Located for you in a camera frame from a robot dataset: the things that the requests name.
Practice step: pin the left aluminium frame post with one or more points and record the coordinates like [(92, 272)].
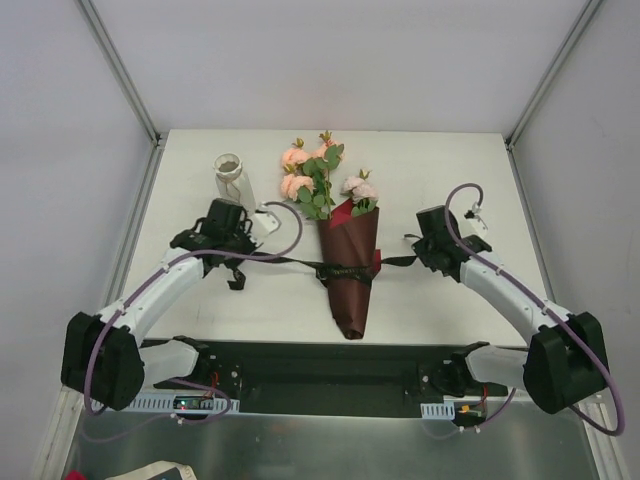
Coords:
[(109, 51)]

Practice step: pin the white ribbed ceramic vase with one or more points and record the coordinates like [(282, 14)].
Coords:
[(233, 181)]

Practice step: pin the left white cable duct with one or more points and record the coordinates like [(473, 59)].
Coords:
[(184, 404)]

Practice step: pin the right aluminium frame post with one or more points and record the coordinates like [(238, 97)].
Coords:
[(576, 32)]

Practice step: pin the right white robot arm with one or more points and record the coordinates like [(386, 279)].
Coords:
[(565, 360)]

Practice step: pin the aluminium frame post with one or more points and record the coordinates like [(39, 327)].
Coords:
[(109, 51), (576, 32)]

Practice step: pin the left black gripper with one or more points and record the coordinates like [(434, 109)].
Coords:
[(233, 262)]

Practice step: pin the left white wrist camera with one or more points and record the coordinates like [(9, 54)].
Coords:
[(264, 222)]

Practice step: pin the brown red wrapping paper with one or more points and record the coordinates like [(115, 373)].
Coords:
[(349, 242)]

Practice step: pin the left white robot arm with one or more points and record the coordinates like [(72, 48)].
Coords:
[(104, 355)]

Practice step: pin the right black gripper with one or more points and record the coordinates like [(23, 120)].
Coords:
[(427, 252)]

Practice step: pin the pink artificial flower bunch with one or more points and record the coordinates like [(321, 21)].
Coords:
[(308, 184)]

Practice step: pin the red object at bottom edge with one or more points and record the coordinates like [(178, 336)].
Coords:
[(75, 475)]

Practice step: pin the right white cable duct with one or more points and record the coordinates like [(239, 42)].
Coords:
[(449, 410)]

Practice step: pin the white cable duct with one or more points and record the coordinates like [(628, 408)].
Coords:
[(449, 410), (184, 404)]

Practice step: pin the black ribbon with gold print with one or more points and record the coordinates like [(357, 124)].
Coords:
[(325, 272)]

